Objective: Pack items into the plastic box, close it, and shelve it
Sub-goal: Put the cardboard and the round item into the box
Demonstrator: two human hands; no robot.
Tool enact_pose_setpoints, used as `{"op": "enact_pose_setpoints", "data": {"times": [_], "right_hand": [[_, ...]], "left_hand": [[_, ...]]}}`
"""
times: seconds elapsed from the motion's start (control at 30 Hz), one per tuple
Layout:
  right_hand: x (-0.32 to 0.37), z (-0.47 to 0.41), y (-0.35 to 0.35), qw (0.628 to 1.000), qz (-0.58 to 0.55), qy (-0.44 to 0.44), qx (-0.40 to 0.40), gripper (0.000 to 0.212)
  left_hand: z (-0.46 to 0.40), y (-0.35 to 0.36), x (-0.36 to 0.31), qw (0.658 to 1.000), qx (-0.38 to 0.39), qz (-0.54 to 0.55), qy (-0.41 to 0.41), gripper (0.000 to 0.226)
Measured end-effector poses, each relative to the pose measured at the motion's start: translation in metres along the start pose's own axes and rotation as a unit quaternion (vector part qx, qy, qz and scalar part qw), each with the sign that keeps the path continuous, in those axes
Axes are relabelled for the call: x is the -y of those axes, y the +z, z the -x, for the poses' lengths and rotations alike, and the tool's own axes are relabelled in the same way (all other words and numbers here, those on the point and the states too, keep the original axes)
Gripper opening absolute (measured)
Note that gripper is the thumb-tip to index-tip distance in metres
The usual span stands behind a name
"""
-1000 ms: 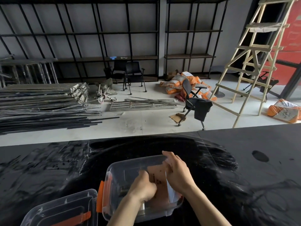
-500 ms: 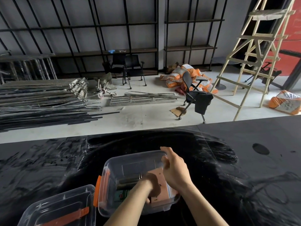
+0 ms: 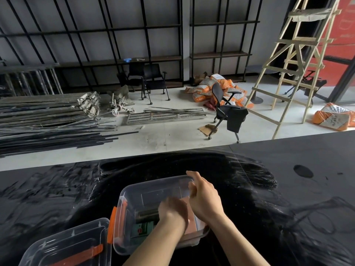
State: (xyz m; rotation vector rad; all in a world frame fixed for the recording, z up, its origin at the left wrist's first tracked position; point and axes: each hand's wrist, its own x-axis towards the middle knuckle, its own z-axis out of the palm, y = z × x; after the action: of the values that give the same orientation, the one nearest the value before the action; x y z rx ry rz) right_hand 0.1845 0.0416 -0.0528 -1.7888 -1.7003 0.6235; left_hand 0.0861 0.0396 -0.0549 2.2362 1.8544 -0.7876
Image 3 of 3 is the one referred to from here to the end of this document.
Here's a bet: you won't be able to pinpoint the single orange white sack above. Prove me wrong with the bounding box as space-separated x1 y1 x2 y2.
312 102 355 132

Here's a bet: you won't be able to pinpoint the grey dusty bag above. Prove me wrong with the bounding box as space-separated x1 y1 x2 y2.
112 85 135 106

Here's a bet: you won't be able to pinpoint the black metal shelving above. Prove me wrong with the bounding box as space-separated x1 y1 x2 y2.
0 0 184 91

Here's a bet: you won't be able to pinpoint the brown cardboard packet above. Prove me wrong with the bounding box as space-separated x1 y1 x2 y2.
177 198 207 239

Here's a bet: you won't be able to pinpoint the stack of grey metal planks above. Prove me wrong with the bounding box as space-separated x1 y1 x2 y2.
0 91 102 128

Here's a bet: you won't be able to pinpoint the flat metal grid frame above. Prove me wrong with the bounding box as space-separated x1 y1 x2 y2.
126 107 209 126

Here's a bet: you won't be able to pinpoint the black framed glass door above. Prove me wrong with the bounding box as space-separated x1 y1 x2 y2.
327 57 355 106

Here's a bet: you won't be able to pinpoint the clear lid with orange handle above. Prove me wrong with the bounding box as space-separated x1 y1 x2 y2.
18 218 112 266

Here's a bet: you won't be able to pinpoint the scaffold caster wheels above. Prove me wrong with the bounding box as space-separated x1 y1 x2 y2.
105 92 136 117

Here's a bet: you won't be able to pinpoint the person's left hand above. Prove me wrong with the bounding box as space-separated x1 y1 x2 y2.
157 197 189 228

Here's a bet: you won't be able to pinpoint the black garment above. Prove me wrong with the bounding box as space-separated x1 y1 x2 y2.
226 105 249 133

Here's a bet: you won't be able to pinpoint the brown cardboard box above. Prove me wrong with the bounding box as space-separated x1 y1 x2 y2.
193 71 209 86

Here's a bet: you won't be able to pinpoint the pile of orange sacks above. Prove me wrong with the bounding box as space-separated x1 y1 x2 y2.
185 74 255 109

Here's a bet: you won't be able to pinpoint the red door panel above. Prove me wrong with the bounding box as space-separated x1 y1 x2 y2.
310 0 355 86

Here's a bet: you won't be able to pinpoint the flat brown cardboard piece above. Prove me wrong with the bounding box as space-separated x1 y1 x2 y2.
197 124 218 137

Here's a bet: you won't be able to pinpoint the grey scaffold frames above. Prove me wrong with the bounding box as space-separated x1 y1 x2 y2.
0 62 64 98

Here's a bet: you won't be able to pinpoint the person's right hand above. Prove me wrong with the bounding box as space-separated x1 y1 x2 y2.
185 170 226 225

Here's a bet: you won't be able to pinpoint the black office swivel chair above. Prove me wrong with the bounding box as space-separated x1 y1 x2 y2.
208 83 249 144

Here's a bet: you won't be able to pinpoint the person's left forearm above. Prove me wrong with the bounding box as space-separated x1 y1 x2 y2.
123 218 187 266

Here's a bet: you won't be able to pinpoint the black folding stand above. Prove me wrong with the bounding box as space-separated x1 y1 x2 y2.
283 70 328 106

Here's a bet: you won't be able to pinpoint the round pedestal table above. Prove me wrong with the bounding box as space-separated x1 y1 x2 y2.
245 65 278 105

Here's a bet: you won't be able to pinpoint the clear plastic storage box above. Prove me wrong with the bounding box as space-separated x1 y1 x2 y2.
107 175 210 256

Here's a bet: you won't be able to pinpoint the wooden step ladder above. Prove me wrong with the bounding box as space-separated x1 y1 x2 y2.
245 0 342 140

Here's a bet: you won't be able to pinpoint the pile of black metal rods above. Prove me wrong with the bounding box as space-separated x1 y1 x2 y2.
0 123 139 158

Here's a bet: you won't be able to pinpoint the person's right forearm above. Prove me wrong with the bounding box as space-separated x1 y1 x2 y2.
206 212 271 266

